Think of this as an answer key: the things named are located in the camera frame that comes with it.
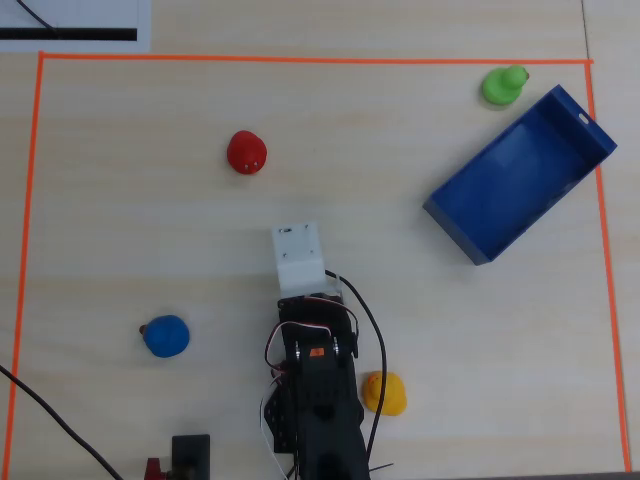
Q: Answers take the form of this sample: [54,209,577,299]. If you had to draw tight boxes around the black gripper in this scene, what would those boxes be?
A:
[276,292,362,361]

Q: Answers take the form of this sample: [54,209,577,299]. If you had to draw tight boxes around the red rubber duck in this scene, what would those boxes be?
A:
[226,130,269,176]

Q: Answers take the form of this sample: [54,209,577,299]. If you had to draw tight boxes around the yellow rubber duck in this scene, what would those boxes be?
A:
[361,371,408,417]

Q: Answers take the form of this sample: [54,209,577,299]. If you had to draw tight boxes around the blue rubber duck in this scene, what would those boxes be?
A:
[138,314,191,359]

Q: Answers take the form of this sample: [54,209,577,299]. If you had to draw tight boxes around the blue plastic box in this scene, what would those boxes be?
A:
[422,83,619,267]

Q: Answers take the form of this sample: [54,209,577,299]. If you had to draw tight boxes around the green rubber duck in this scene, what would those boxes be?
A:
[481,64,530,107]

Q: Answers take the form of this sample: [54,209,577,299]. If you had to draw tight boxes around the black table clamp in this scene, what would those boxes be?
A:
[171,433,212,480]

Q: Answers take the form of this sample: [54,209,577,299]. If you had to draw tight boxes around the orange tape strip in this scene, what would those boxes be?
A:
[583,60,633,474]
[0,52,47,480]
[38,51,595,66]

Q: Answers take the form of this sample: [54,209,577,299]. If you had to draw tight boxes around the red white servo wires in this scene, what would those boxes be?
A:
[258,296,362,479]

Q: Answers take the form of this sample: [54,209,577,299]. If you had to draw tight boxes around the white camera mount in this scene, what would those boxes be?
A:
[271,221,326,294]

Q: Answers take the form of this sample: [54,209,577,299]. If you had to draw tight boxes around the black camera cable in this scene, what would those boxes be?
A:
[323,269,389,471]

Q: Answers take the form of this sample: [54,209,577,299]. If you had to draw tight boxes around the thick black cable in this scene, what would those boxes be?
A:
[0,364,125,480]

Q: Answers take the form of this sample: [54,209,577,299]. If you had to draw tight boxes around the thin black cable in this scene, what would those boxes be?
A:
[16,0,59,37]

